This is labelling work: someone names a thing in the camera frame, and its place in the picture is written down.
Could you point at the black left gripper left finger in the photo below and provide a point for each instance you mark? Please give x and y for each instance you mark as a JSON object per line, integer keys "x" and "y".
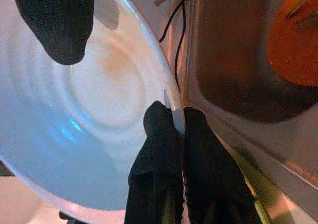
{"x": 159, "y": 159}

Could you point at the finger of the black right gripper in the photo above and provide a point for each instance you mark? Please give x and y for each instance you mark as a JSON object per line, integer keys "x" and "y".
{"x": 59, "y": 22}

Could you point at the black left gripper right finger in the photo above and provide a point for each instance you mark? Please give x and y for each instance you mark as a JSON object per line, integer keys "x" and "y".
{"x": 211, "y": 171}

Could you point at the white ceramic bowl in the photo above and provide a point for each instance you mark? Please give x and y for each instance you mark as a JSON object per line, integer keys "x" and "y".
{"x": 74, "y": 109}

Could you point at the wooden chopstick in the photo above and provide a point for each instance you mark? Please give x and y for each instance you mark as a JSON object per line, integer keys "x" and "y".
{"x": 301, "y": 3}

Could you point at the stainless steel sink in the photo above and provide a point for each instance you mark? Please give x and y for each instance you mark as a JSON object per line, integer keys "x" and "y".
{"x": 236, "y": 60}

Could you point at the orange bowl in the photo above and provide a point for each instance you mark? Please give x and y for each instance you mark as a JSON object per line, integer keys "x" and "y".
{"x": 293, "y": 50}

